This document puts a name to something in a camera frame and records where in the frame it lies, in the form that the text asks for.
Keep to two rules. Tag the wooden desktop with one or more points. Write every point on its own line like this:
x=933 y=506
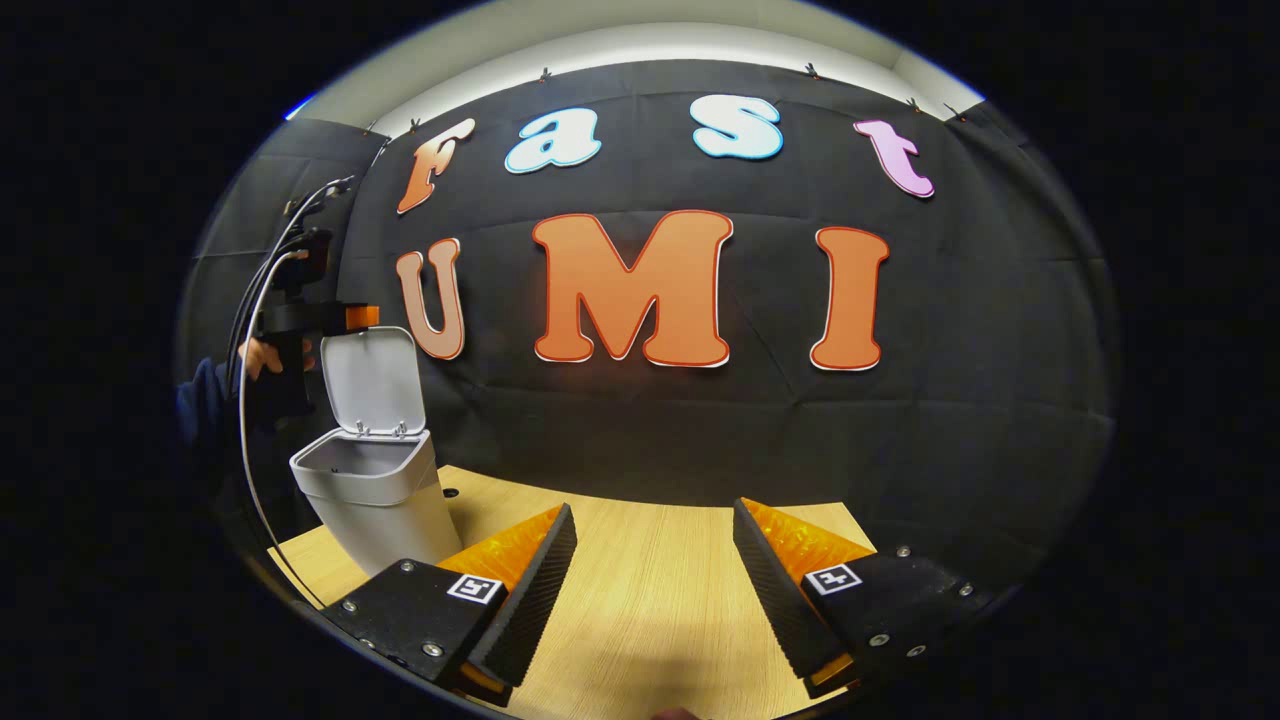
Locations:
x=650 y=590

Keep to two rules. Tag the white desktop garbage bin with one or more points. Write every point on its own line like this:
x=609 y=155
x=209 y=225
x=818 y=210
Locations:
x=375 y=480

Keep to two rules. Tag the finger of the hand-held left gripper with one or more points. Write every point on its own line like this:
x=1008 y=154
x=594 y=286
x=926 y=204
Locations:
x=362 y=318

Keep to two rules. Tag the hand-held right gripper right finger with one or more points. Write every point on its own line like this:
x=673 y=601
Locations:
x=775 y=600

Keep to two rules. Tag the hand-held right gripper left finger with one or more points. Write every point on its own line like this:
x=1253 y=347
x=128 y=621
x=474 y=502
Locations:
x=530 y=610

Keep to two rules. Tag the ceiling light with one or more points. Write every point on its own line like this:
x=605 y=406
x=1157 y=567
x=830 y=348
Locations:
x=300 y=106

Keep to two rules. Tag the black backdrop cloth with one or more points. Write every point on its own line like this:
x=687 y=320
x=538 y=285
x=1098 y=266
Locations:
x=800 y=430

